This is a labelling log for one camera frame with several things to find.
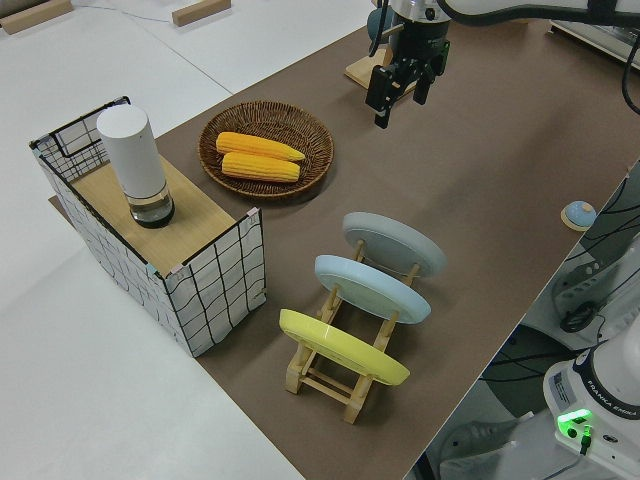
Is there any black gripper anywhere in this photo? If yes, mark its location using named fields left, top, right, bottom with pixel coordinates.
left=364, top=19, right=450, bottom=131

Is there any gray plate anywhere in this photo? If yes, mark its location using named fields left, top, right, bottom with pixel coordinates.
left=341, top=211, right=447, bottom=280

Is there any light blue plate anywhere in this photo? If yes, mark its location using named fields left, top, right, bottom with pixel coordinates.
left=313, top=253, right=432, bottom=326

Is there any yellow plate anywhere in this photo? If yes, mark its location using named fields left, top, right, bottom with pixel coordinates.
left=278, top=308, right=412, bottom=387

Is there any wooden plate rack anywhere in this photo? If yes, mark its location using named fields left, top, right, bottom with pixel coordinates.
left=284, top=239, right=421, bottom=425

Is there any wooden stand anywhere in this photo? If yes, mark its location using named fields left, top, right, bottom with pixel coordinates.
left=343, top=25, right=402, bottom=95

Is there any brown table mat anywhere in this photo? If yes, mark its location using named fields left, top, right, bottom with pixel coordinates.
left=47, top=19, right=640, bottom=480

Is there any brown wicker basket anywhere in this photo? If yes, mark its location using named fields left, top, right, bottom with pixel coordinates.
left=198, top=100, right=335, bottom=201

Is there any yellow corn cob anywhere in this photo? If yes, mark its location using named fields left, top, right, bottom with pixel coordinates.
left=220, top=151, right=301, bottom=184
left=215, top=130, right=306, bottom=163

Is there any blue call bell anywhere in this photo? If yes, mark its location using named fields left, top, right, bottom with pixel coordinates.
left=559, top=199, right=596, bottom=232

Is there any wooden block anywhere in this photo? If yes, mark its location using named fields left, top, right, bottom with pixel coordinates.
left=0, top=7, right=54, bottom=35
left=171, top=3, right=232, bottom=27

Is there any white cylindrical bottle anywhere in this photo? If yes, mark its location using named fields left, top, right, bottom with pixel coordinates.
left=96, top=105, right=176, bottom=230

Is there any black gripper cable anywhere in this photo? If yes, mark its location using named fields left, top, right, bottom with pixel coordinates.
left=368, top=0, right=391, bottom=59

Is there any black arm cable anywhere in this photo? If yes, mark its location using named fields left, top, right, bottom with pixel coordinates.
left=621, top=47, right=640, bottom=114

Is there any wire grid box with wooden shelf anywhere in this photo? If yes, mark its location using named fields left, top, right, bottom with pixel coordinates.
left=28, top=94, right=266, bottom=359

